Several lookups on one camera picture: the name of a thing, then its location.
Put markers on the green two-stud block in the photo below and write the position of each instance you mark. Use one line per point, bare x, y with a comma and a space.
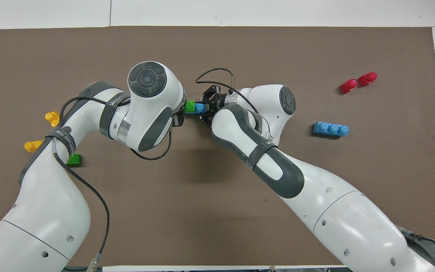
190, 107
74, 160

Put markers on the yellow two-stud block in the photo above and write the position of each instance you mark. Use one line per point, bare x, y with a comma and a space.
32, 146
53, 118

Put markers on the red one-stud block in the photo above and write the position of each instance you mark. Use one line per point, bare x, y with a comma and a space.
367, 79
348, 86

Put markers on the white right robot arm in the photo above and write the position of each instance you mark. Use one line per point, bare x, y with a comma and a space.
334, 211

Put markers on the brown table mat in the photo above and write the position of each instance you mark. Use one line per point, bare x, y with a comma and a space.
217, 49

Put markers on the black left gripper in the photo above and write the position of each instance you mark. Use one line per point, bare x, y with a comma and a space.
176, 120

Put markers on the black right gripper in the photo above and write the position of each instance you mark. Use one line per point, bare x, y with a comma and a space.
218, 102

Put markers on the blue three-stud block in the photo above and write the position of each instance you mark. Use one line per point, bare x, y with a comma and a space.
200, 108
330, 129

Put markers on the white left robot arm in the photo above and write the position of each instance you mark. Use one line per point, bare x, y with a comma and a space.
51, 211

